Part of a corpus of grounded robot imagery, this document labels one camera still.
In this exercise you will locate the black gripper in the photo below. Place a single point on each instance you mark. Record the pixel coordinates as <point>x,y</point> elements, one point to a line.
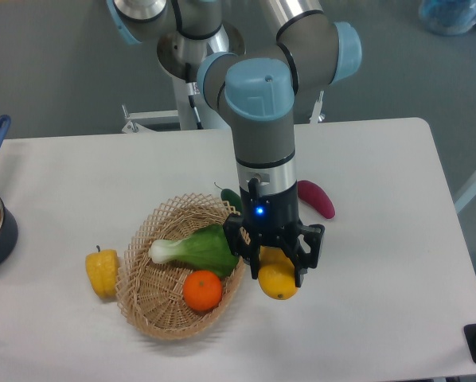
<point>271,216</point>

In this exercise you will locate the yellow mango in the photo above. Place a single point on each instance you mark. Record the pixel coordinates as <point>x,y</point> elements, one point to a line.
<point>276,274</point>

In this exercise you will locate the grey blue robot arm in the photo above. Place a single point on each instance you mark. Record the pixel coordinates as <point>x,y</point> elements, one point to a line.
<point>254,94</point>

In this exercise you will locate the purple sweet potato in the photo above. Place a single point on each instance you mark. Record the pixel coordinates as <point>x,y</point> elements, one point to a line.
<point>313,195</point>

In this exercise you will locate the green chili pepper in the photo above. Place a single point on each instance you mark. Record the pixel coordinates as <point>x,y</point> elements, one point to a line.
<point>231,197</point>

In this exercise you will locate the green bok choy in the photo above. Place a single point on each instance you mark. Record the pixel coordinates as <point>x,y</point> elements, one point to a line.
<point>205,249</point>

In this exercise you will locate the orange tangerine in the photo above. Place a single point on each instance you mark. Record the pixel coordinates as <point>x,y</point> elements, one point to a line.
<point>202,291</point>

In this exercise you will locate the woven wicker basket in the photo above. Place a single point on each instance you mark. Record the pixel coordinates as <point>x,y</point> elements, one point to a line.
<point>149,295</point>

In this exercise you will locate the yellow bell pepper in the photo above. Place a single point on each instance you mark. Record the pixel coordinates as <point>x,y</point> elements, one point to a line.
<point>102,268</point>

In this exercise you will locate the blue plastic bag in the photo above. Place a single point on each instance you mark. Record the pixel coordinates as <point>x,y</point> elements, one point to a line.
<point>447,18</point>

